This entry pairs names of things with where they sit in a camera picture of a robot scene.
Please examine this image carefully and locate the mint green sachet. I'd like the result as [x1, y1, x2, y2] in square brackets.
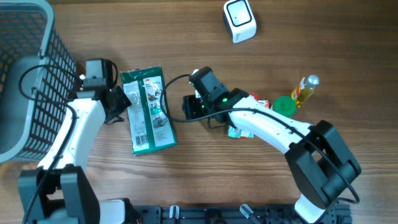
[228, 126, 254, 139]

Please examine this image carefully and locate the red coffee stick sachet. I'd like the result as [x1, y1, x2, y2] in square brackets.
[240, 95, 259, 139]

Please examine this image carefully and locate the green white gloves package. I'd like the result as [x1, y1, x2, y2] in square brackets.
[120, 66, 177, 155]

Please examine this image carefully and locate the small orange box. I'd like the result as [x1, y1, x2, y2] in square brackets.
[257, 100, 270, 108]

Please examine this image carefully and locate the green lid jar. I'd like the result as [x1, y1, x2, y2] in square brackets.
[271, 96, 297, 118]

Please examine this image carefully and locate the yellow oil bottle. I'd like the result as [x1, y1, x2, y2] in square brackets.
[290, 75, 320, 108]

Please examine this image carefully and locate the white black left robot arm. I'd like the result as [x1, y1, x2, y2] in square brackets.
[19, 58, 138, 223]

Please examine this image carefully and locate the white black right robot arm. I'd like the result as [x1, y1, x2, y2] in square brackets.
[184, 67, 361, 223]

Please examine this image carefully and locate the white barcode scanner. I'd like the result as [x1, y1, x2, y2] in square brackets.
[223, 0, 257, 44]

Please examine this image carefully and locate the grey plastic mesh basket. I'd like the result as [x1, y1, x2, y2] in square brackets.
[1, 1, 76, 162]

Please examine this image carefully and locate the black left camera cable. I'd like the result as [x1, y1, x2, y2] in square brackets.
[18, 63, 83, 224]

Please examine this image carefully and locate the black camera cable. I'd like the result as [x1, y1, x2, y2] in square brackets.
[159, 73, 361, 205]
[18, 63, 83, 224]

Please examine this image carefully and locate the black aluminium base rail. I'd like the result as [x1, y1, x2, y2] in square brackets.
[124, 198, 353, 224]

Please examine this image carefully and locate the black right camera cable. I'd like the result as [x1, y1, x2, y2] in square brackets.
[159, 73, 361, 205]

